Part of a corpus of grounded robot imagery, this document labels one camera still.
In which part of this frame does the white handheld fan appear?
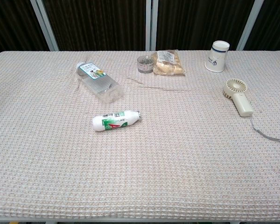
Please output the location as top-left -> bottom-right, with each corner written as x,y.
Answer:
222,78 -> 254,118

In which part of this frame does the white bottle green red label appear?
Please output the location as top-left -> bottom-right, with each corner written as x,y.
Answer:
91,109 -> 143,133

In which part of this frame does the clear jar of pins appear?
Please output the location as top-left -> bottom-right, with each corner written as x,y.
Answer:
137,55 -> 154,74

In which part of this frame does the beige waffle-weave tablecloth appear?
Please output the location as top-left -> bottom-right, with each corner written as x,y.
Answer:
0,49 -> 280,221

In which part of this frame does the clear bag of snacks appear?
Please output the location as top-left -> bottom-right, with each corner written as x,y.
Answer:
153,49 -> 186,76

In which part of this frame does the clear plastic water bottle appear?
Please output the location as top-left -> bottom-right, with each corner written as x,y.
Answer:
76,61 -> 125,104

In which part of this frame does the white paper cup blue print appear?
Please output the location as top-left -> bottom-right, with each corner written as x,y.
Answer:
204,40 -> 231,72

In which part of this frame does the dark ribbed partition panel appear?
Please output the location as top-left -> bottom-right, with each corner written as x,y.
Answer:
0,0 -> 49,59
155,0 -> 255,51
41,0 -> 147,52
244,0 -> 280,51

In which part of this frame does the grey partition frame post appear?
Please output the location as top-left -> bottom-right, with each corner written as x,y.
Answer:
236,0 -> 265,51
145,0 -> 159,51
29,0 -> 59,52

